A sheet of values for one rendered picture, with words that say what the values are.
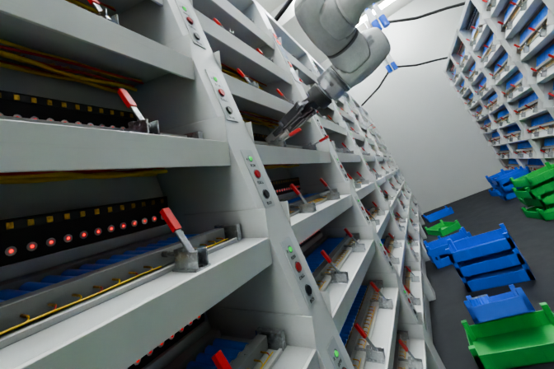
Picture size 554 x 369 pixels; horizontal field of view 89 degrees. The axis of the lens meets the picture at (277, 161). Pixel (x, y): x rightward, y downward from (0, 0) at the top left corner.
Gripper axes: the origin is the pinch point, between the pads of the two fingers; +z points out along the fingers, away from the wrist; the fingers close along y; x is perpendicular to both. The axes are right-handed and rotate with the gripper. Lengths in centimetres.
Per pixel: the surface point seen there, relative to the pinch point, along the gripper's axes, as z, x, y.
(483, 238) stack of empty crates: -26, 89, -117
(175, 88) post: -0.9, -8.4, 38.6
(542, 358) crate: -16, 104, -37
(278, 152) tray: -3.4, 10.2, 17.7
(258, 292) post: 7, 34, 39
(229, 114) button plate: -5.8, 2.4, 34.3
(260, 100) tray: -6.3, -6.9, 11.6
